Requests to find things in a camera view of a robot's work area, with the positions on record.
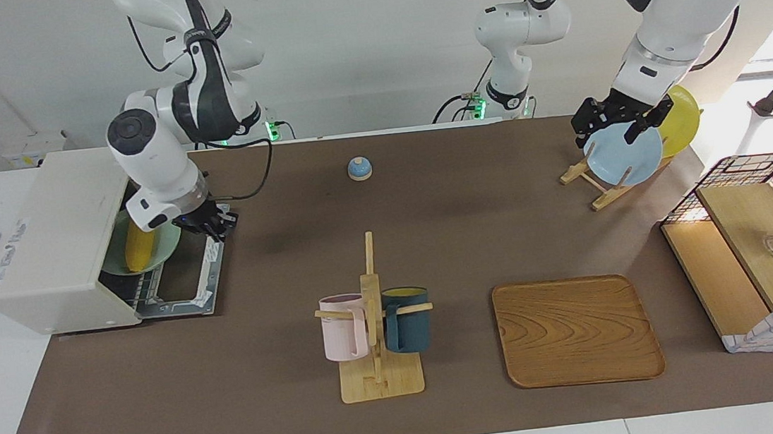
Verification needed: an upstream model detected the blue service bell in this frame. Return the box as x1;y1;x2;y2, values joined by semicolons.
346;155;374;182

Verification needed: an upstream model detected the white toaster oven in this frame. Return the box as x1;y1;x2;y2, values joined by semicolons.
0;144;151;342

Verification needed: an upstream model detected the yellow plate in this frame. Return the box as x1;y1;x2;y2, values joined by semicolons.
653;83;705;159

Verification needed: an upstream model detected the wire basket with wooden shelves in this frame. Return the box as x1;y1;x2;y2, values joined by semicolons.
654;152;773;362

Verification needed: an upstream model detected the white wall socket box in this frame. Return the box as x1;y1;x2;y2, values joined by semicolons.
0;131;70;171

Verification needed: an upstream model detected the yellow corn cob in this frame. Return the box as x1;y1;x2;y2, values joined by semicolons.
121;222;160;274

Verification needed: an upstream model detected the brown table mat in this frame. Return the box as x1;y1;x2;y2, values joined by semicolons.
0;95;773;434

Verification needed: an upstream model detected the light green plate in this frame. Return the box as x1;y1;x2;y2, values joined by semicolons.
94;205;186;279

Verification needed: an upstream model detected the metal oven wire rack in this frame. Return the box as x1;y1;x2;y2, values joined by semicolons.
100;263;172;312

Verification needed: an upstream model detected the wooden mug rack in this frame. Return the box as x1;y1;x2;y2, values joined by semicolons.
307;225;442;406

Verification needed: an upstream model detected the pink mug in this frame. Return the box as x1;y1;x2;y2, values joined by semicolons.
318;291;371;364

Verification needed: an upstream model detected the dark teal mug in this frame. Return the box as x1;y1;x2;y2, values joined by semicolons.
379;284;435;356

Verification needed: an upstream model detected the glass oven door with handle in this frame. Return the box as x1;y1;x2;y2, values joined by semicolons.
130;229;234;322

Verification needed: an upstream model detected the brown wooden tray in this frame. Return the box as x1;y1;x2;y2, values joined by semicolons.
490;269;667;394

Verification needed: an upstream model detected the light blue plate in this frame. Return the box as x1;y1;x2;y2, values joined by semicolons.
581;119;668;191

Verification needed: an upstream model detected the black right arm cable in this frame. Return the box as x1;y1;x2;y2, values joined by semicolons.
126;2;279;211

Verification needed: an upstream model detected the wooden plate rack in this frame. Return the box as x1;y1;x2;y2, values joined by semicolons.
556;135;677;215

